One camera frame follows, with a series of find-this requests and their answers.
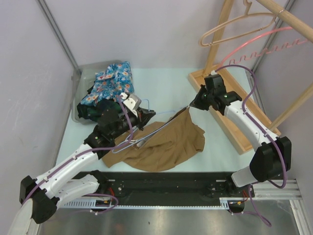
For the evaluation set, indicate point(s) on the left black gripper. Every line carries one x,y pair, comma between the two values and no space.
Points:
144,117

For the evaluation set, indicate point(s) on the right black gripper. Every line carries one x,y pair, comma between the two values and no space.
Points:
197,103

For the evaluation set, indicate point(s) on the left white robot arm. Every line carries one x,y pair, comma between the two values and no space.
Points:
56,187

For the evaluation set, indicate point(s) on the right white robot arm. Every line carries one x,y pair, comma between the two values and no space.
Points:
272,155

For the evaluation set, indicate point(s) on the pink plastic hanger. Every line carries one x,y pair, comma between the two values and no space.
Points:
257,47

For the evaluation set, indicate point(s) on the beige wooden hanger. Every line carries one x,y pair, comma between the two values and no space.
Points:
229,29

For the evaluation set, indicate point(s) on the blue floral garment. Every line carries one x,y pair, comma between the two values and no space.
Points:
110,84

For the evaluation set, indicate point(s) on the dark green garment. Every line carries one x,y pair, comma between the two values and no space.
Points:
94,111

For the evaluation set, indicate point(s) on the grey plastic bin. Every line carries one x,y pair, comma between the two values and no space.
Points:
83,79

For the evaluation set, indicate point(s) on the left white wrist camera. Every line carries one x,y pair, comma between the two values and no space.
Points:
131,101

